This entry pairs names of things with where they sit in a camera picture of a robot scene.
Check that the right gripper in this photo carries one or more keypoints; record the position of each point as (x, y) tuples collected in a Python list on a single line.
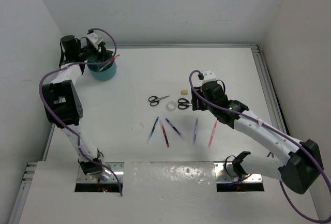
[(196, 106)]

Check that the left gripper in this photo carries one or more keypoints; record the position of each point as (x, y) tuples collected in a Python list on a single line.
[(103, 53)]

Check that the red gel pen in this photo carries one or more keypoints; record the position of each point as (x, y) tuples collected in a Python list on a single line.
[(109, 63)]

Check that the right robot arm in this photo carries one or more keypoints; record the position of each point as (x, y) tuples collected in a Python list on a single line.
[(298, 163)]

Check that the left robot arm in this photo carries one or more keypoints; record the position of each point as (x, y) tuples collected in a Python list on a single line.
[(62, 104)]

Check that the large black scissors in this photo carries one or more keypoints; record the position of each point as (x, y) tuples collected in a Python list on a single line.
[(183, 103)]

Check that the yellow eraser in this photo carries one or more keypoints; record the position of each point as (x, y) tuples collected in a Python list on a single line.
[(184, 92)]

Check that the teal divided pen holder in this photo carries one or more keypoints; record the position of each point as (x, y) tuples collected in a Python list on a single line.
[(104, 75)]

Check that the blue highlighter pen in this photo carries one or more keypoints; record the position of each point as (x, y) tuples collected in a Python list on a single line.
[(195, 131)]

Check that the clear tape roll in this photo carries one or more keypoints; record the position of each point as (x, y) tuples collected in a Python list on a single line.
[(171, 106)]

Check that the purple capped pen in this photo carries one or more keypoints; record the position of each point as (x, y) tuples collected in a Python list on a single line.
[(175, 129)]

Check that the small black scissors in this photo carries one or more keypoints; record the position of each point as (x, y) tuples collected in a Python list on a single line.
[(154, 100)]

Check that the red clear pen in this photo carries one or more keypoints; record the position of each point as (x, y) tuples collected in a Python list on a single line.
[(164, 133)]

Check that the pink highlighter pen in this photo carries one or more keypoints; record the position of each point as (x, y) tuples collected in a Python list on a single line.
[(212, 134)]

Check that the teal capped pen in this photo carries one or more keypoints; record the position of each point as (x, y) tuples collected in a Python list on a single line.
[(152, 130)]

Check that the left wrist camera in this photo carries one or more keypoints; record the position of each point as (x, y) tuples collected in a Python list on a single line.
[(94, 39)]

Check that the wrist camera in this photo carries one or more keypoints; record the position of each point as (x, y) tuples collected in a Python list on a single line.
[(207, 76), (94, 39)]

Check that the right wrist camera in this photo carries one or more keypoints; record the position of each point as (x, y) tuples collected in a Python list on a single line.
[(207, 76)]

